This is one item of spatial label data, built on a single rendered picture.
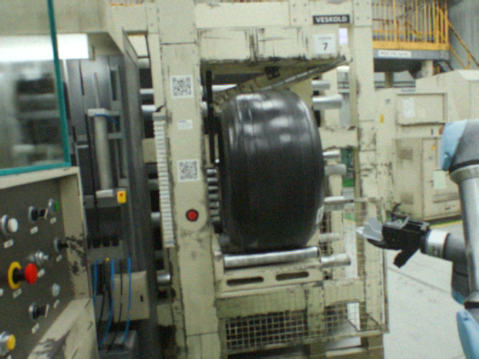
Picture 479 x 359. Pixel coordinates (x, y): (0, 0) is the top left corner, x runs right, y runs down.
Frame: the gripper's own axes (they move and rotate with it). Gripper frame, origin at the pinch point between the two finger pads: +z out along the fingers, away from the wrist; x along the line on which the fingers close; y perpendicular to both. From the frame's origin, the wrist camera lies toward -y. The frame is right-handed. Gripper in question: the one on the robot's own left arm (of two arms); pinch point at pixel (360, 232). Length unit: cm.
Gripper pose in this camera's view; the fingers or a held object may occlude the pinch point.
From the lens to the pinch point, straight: 126.9
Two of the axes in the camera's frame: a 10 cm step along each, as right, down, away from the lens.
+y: -2.1, -8.8, -4.3
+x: -6.3, 4.6, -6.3
